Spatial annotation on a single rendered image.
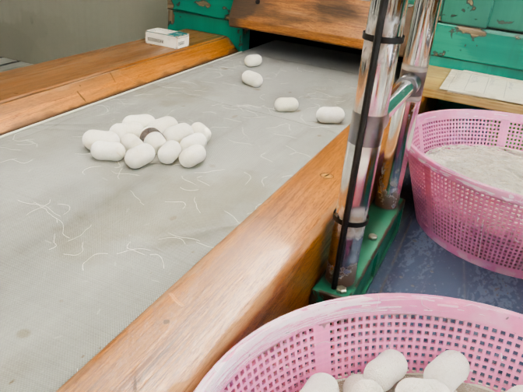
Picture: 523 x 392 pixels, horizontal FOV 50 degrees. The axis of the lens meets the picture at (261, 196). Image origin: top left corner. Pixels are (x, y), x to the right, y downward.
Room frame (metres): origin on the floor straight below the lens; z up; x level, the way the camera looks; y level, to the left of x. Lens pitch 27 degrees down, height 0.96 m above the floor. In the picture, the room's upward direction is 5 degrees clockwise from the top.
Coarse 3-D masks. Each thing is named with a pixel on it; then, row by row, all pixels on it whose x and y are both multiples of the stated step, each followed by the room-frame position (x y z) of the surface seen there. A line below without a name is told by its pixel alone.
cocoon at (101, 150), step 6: (96, 144) 0.48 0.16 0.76; (102, 144) 0.48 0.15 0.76; (108, 144) 0.48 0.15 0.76; (114, 144) 0.48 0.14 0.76; (120, 144) 0.49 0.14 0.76; (90, 150) 0.48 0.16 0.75; (96, 150) 0.48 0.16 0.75; (102, 150) 0.48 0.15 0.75; (108, 150) 0.48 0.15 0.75; (114, 150) 0.48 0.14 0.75; (120, 150) 0.48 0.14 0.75; (96, 156) 0.48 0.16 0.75; (102, 156) 0.48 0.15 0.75; (108, 156) 0.48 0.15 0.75; (114, 156) 0.48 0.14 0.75; (120, 156) 0.48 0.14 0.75
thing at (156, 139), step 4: (144, 128) 0.53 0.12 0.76; (140, 132) 0.53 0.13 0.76; (152, 132) 0.51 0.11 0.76; (156, 132) 0.52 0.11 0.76; (148, 136) 0.51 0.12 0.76; (152, 136) 0.51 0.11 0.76; (156, 136) 0.51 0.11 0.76; (160, 136) 0.51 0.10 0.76; (144, 140) 0.51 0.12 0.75; (148, 140) 0.51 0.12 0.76; (152, 140) 0.51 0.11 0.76; (156, 140) 0.51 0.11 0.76; (160, 140) 0.51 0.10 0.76; (164, 140) 0.51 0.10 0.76; (152, 144) 0.50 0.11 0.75; (156, 144) 0.50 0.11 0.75; (160, 144) 0.51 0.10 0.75; (156, 148) 0.50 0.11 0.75; (156, 152) 0.51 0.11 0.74
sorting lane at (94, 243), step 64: (64, 128) 0.56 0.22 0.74; (256, 128) 0.61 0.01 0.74; (320, 128) 0.64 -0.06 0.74; (0, 192) 0.40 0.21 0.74; (64, 192) 0.41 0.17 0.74; (128, 192) 0.42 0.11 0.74; (192, 192) 0.44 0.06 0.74; (256, 192) 0.45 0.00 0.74; (0, 256) 0.31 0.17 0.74; (64, 256) 0.32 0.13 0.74; (128, 256) 0.33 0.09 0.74; (192, 256) 0.33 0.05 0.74; (0, 320) 0.25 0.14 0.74; (64, 320) 0.25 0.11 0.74; (128, 320) 0.26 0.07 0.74; (0, 384) 0.20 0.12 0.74
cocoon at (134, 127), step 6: (114, 126) 0.53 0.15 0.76; (120, 126) 0.53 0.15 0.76; (126, 126) 0.53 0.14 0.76; (132, 126) 0.53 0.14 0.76; (138, 126) 0.54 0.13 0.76; (114, 132) 0.52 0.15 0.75; (120, 132) 0.52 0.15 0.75; (126, 132) 0.53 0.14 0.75; (132, 132) 0.53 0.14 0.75; (138, 132) 0.53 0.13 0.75; (120, 138) 0.52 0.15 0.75
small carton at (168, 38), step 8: (152, 32) 0.89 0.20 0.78; (160, 32) 0.89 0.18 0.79; (168, 32) 0.90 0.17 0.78; (176, 32) 0.90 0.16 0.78; (152, 40) 0.89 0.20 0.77; (160, 40) 0.88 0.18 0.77; (168, 40) 0.88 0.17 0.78; (176, 40) 0.87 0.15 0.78; (184, 40) 0.89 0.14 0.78; (176, 48) 0.87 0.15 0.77
